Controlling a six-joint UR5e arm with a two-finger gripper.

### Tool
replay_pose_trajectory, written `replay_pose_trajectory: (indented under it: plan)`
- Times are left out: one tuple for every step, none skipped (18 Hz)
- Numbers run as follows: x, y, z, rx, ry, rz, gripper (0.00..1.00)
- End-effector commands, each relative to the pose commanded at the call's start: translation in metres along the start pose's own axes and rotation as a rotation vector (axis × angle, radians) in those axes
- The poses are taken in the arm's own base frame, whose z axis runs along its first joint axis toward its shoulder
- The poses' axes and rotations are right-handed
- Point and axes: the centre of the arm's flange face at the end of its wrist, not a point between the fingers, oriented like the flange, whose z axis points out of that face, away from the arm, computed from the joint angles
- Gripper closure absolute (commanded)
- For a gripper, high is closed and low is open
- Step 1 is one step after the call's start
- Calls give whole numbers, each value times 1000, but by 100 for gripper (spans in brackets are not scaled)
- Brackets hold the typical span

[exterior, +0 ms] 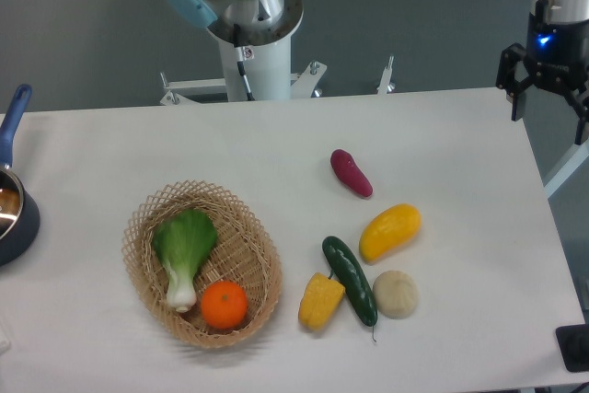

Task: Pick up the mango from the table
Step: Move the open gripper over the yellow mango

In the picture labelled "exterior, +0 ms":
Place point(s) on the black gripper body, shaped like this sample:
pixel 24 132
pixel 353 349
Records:
pixel 562 49

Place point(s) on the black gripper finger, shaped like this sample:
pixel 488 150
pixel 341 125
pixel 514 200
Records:
pixel 578 101
pixel 515 90

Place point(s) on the yellow toy mango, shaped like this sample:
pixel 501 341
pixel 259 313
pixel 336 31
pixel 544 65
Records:
pixel 392 229

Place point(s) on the purple toy sweet potato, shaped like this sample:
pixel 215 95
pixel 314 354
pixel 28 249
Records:
pixel 349 174

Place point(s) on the black device at edge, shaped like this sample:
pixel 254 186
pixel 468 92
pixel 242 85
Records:
pixel 573 342

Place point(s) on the beige toy steamed bun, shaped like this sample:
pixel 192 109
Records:
pixel 396 294

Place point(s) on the green toy cucumber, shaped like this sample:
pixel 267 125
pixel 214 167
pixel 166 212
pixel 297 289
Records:
pixel 350 274

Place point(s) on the yellow toy bell pepper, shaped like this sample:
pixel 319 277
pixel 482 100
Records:
pixel 320 300

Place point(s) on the woven wicker basket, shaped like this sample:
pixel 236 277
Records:
pixel 244 254

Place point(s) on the green toy bok choy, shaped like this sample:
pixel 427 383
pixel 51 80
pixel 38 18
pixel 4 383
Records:
pixel 182 244

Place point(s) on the orange toy tangerine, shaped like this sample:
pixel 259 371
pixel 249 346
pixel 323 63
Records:
pixel 224 305

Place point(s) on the dark blue saucepan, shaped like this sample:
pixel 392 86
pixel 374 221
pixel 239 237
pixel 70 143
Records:
pixel 20 215

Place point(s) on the white table leg frame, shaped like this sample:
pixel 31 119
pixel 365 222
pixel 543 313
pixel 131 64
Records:
pixel 573 158

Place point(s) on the white metal base frame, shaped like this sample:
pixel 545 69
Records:
pixel 303 85

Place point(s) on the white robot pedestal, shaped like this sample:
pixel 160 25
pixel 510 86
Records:
pixel 267 69

